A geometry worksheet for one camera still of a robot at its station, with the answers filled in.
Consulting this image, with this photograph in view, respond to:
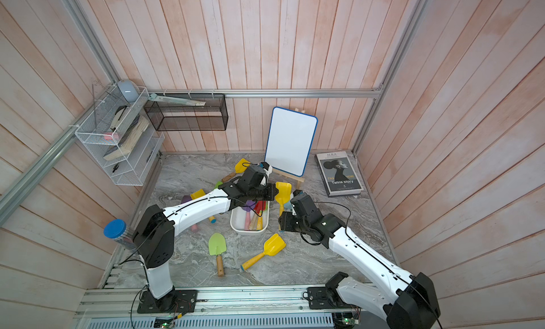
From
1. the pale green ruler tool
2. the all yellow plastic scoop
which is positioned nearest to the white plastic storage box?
the all yellow plastic scoop

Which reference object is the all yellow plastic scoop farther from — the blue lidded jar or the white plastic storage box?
the blue lidded jar

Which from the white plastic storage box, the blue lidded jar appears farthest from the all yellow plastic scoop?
the blue lidded jar

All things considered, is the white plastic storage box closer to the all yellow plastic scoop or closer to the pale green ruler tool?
the all yellow plastic scoop

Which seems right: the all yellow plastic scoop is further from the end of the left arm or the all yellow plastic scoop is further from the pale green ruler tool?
the pale green ruler tool
